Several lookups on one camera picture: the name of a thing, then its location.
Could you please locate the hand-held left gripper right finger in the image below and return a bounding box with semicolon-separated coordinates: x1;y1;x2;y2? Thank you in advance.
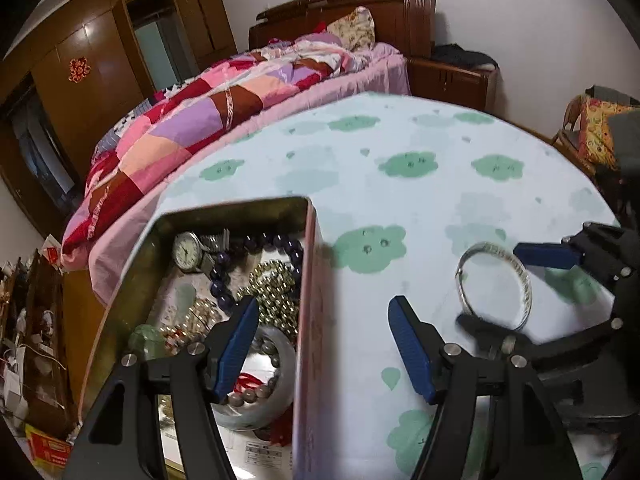
387;295;583;480

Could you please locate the grey stone bead bracelet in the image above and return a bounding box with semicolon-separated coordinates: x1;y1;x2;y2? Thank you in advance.
227;335;282;409

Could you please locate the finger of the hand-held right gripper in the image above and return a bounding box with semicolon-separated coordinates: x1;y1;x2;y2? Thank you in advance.
455;313;626;361
512;222;640;287

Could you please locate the dark clothes pile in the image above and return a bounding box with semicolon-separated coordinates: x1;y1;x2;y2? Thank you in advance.
431;44;500;72

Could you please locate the wooden headboard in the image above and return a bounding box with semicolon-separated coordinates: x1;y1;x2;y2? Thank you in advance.
248;0;437;57

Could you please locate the red cardboard box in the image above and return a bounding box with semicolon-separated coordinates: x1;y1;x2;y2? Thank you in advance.
25;425;72;469

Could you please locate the pink tin box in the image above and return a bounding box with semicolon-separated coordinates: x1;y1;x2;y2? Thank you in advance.
80;195;342;480

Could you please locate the white jade bangle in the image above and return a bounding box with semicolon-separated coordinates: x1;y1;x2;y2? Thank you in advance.
212;325;297;432

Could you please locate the cluttered wooden shelf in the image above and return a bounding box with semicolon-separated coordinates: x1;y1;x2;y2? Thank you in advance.
0;235;82;466

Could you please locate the bed with patchwork quilt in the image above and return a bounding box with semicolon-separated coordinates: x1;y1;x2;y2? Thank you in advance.
60;32;409;307

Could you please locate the white paper booklet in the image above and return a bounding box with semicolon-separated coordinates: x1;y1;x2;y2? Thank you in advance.
242;430;297;480

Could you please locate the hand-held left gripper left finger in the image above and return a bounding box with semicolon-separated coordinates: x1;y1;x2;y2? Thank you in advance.
62;295;261;480

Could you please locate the wooden wardrobe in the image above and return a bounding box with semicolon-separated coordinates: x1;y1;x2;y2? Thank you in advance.
0;0;239;242

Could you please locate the red paper wardrobe ornament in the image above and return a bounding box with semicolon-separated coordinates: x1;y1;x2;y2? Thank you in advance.
68;58;92;84

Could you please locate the silver bangle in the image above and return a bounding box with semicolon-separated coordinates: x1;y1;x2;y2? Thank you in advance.
455;241;534;332

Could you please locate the green jade segment bracelet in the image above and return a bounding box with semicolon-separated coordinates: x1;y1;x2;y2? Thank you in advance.
127;322;172;357

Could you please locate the gold bead necklace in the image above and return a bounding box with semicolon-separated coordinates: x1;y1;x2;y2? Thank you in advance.
235;260;304;337

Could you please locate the floral pillow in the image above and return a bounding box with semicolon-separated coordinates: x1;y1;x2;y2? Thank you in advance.
327;6;377;52

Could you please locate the wicker chair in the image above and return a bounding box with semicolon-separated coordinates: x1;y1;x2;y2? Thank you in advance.
552;87;640;177

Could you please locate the pearl necklace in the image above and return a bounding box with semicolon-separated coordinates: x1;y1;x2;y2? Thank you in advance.
180;297;227;342

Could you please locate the jade pendant with red cord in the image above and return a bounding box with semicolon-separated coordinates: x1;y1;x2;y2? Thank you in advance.
235;370;294;448

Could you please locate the colourful patterned cushion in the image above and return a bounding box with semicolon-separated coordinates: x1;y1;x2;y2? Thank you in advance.
580;97;640;171

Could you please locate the wooden nightstand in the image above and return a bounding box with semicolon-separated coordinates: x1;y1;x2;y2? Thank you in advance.
407;55;499;114

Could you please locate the silver wristwatch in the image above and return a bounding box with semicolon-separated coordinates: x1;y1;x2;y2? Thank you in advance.
172;230;231;276

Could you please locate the dark purple bead bracelet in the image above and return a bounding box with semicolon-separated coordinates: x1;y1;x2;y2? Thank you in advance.
207;232;306;312

